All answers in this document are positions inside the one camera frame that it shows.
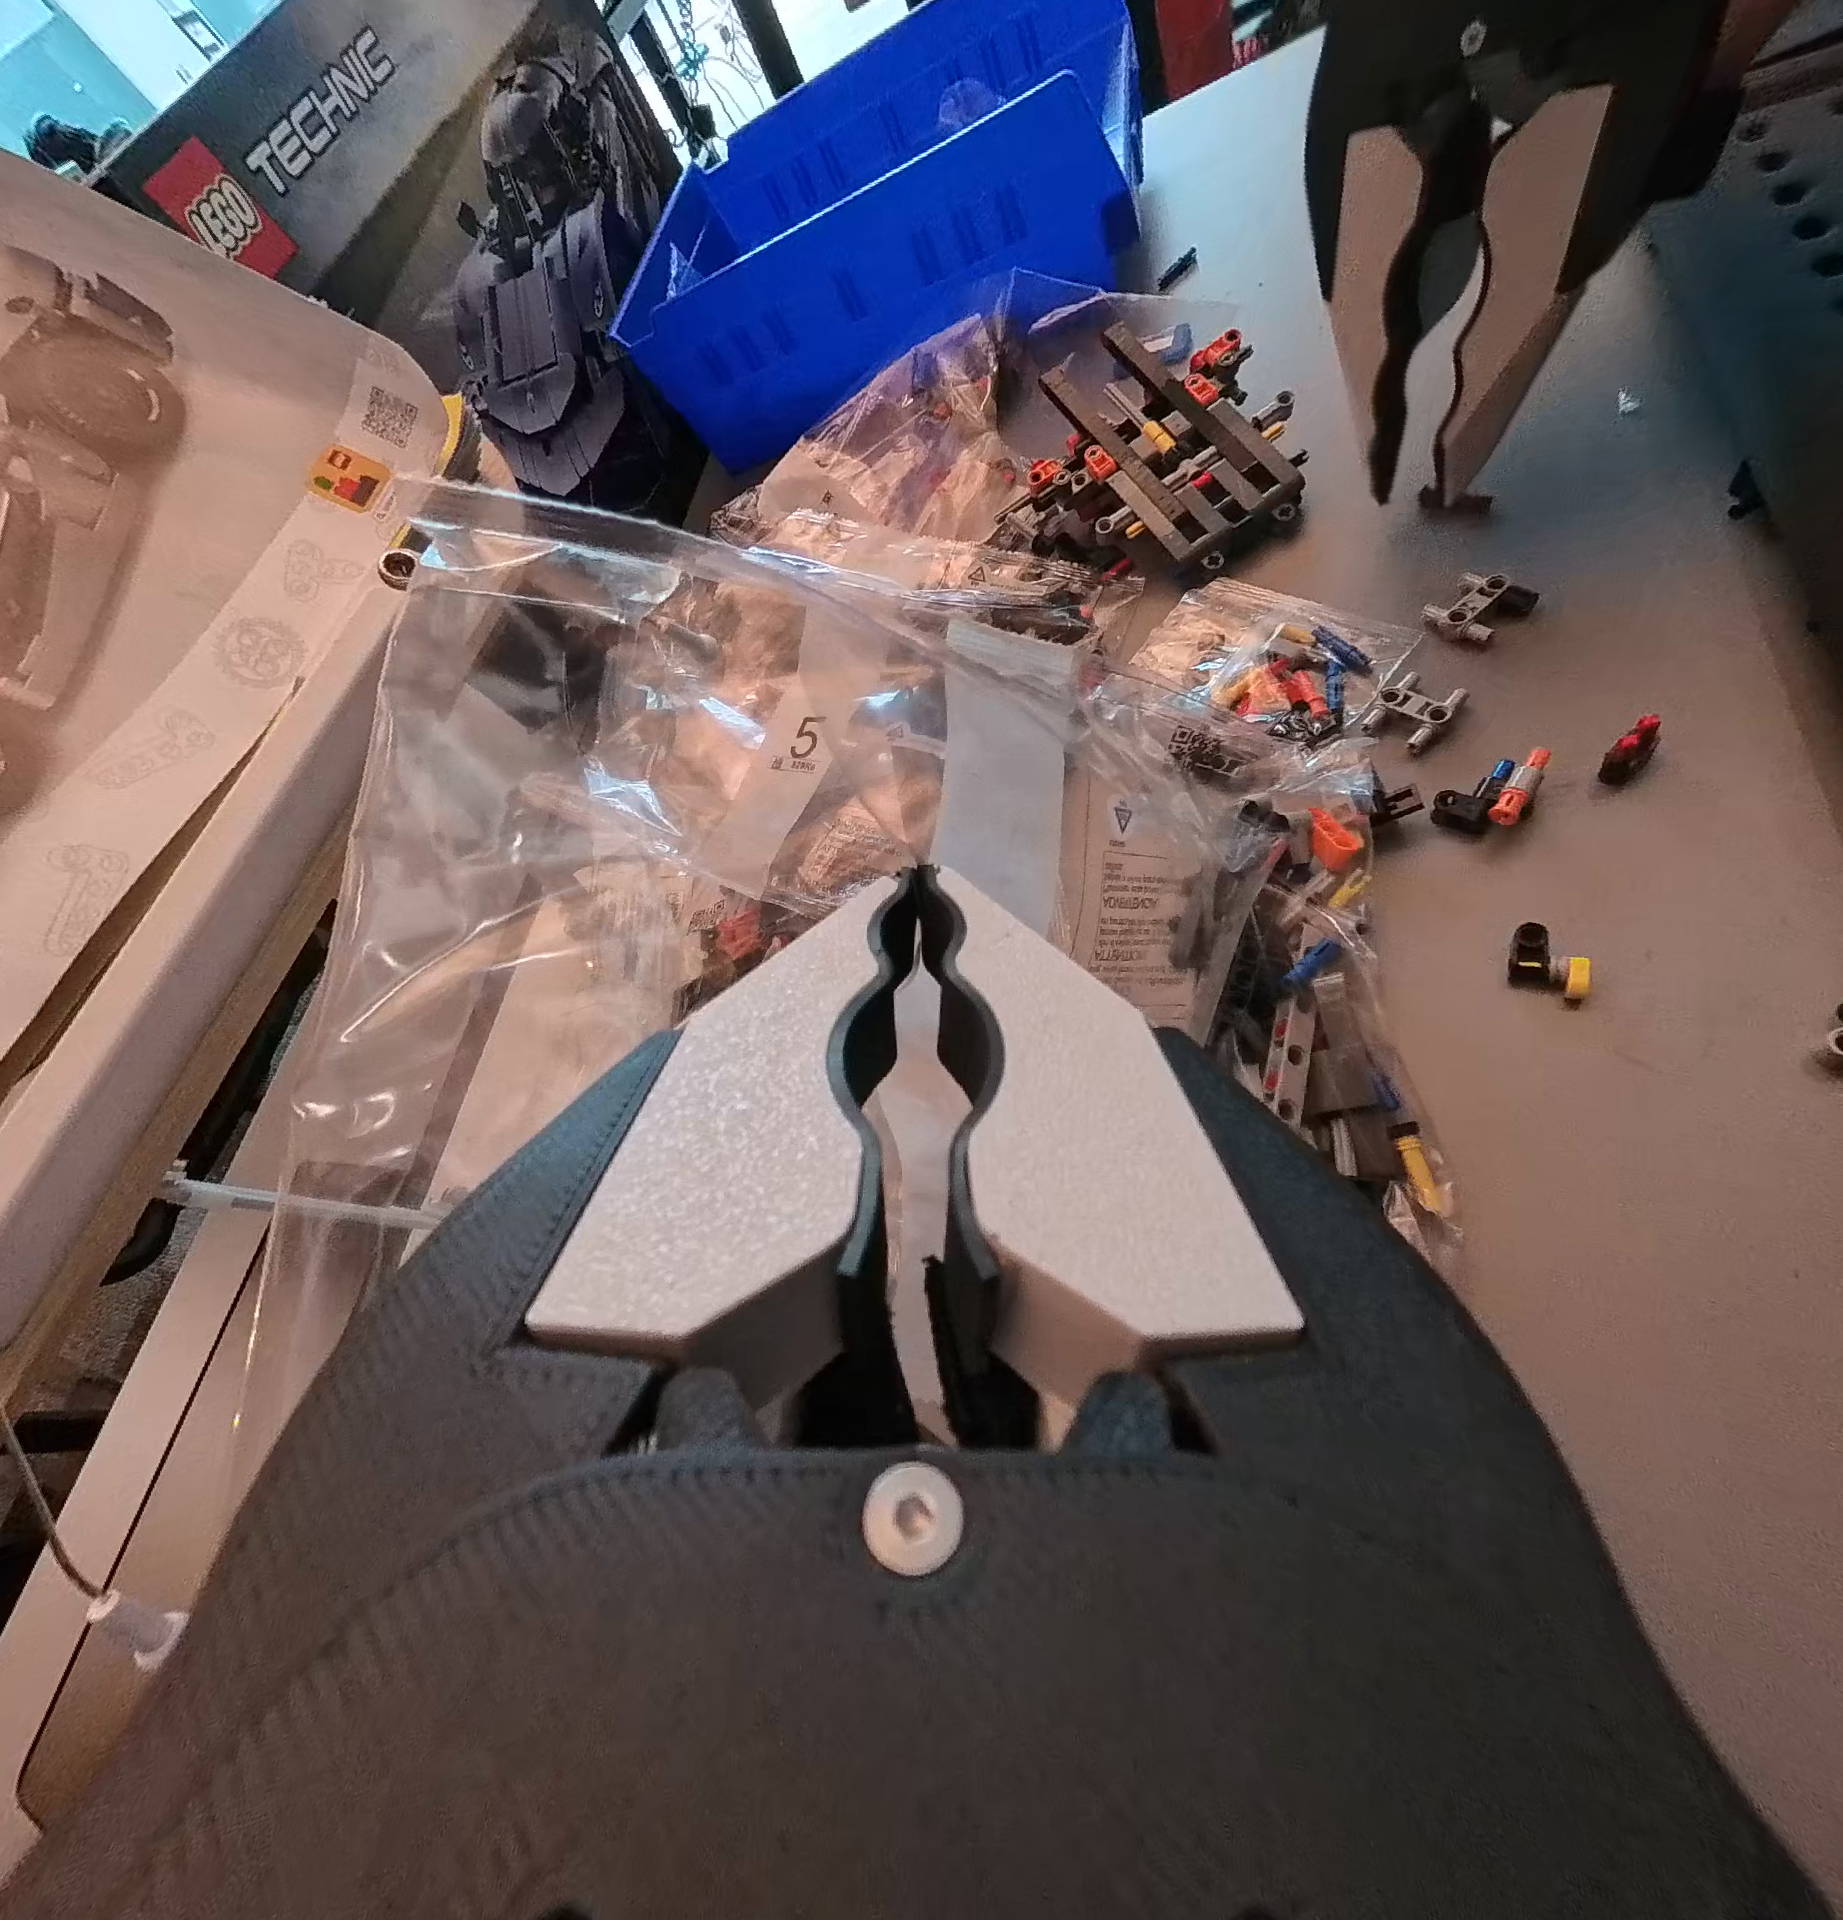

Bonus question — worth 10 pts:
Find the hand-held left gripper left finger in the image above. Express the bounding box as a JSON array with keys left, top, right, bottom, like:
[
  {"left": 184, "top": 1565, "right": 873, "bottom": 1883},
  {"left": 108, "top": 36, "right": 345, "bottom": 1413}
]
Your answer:
[{"left": 525, "top": 871, "right": 919, "bottom": 1451}]

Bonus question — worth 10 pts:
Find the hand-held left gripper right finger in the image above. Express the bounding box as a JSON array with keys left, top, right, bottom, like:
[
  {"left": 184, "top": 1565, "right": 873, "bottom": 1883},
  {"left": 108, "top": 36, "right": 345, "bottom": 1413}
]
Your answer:
[{"left": 929, "top": 869, "right": 1307, "bottom": 1450}]

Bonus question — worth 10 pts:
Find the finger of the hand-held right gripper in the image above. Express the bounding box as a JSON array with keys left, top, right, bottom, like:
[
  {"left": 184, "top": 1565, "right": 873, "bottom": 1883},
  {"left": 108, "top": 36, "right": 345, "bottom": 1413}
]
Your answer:
[
  {"left": 1329, "top": 88, "right": 1497, "bottom": 508},
  {"left": 1420, "top": 84, "right": 1624, "bottom": 515}
]

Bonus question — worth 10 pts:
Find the dark grey lego chassis frame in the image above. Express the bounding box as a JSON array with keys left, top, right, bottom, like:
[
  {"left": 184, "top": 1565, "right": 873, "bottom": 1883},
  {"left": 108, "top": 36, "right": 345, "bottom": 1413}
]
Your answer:
[{"left": 993, "top": 318, "right": 1307, "bottom": 580}]

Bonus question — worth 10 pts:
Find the small clear bag of pins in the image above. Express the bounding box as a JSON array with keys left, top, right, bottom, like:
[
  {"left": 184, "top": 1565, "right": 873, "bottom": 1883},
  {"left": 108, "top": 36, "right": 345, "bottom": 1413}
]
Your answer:
[{"left": 1128, "top": 579, "right": 1430, "bottom": 755}]

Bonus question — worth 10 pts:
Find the large clear plastic bag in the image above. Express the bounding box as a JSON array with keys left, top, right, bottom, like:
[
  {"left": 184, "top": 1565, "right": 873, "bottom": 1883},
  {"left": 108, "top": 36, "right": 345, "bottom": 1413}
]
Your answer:
[{"left": 254, "top": 476, "right": 1110, "bottom": 1353}]

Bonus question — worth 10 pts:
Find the light grey beam with pins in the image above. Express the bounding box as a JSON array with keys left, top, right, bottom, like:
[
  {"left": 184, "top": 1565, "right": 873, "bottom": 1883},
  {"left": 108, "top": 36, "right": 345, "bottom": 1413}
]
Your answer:
[{"left": 1362, "top": 668, "right": 1470, "bottom": 755}]

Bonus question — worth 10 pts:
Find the white lego instruction booklet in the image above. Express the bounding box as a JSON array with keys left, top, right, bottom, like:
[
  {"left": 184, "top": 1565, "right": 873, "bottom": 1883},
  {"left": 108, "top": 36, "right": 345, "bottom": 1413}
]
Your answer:
[{"left": 0, "top": 132, "right": 478, "bottom": 1126}]

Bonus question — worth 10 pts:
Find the dark lego set box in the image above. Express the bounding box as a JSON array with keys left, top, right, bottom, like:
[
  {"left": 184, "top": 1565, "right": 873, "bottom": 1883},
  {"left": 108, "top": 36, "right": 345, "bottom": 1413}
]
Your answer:
[{"left": 129, "top": 0, "right": 686, "bottom": 508}]

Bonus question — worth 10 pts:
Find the clear bag of mixed pieces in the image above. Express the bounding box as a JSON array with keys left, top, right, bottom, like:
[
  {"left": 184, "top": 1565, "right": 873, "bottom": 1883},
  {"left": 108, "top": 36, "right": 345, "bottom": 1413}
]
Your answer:
[{"left": 1072, "top": 675, "right": 1465, "bottom": 1267}]

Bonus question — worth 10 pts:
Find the red bag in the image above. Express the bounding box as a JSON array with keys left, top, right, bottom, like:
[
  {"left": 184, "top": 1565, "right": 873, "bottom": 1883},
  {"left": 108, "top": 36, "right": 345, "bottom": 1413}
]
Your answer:
[{"left": 1153, "top": 0, "right": 1314, "bottom": 111}]

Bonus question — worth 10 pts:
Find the dark grey beam with pins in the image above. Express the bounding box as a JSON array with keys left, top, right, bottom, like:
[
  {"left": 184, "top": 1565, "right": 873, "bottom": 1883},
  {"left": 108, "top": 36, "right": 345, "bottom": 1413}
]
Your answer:
[{"left": 1420, "top": 570, "right": 1544, "bottom": 655}]

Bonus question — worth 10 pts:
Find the blue plastic bin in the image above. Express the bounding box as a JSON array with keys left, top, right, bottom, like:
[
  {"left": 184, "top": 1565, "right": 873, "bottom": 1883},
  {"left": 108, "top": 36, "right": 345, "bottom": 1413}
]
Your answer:
[
  {"left": 608, "top": 70, "right": 1145, "bottom": 476},
  {"left": 725, "top": 0, "right": 1145, "bottom": 231}
]

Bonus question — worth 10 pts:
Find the black metal post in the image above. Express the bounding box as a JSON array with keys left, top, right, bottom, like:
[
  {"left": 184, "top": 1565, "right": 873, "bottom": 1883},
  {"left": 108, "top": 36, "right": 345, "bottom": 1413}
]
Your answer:
[{"left": 718, "top": 0, "right": 805, "bottom": 95}]

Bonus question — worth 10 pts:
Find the wire page holder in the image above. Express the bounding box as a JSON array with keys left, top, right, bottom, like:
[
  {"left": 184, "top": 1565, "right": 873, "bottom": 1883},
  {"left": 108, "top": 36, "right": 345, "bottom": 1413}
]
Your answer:
[
  {"left": 376, "top": 548, "right": 715, "bottom": 651},
  {"left": 0, "top": 1319, "right": 191, "bottom": 1668}
]

